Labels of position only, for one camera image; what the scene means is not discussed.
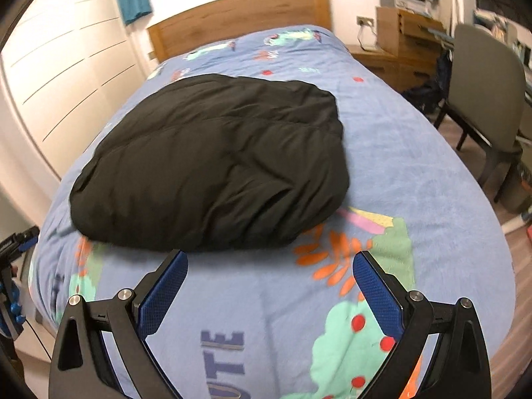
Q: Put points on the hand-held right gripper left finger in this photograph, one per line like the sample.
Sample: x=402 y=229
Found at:
x=162 y=295

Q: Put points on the wooden drawer box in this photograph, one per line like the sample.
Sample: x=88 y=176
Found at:
x=390 y=29

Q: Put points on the wall socket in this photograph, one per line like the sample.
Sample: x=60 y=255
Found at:
x=365 y=21

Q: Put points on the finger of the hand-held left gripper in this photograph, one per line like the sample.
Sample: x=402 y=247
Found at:
x=23 y=241

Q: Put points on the white wardrobe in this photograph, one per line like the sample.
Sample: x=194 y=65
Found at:
x=62 y=50

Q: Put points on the dark bag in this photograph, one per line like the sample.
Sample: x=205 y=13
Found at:
x=424 y=91

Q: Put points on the wooden nightstand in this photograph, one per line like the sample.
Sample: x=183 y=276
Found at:
x=386 y=66

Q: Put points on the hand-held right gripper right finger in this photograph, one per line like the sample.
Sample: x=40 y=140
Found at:
x=376 y=295

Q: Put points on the white plastic box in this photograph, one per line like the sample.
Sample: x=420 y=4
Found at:
x=465 y=0

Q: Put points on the bed with blue printed cover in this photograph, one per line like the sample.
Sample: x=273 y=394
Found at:
x=249 y=299

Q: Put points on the wooden headboard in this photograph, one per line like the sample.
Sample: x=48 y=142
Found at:
x=249 y=16

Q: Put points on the grey chair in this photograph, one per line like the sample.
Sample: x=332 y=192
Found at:
x=482 y=83

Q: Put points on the black puffer jacket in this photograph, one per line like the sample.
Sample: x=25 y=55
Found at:
x=208 y=166

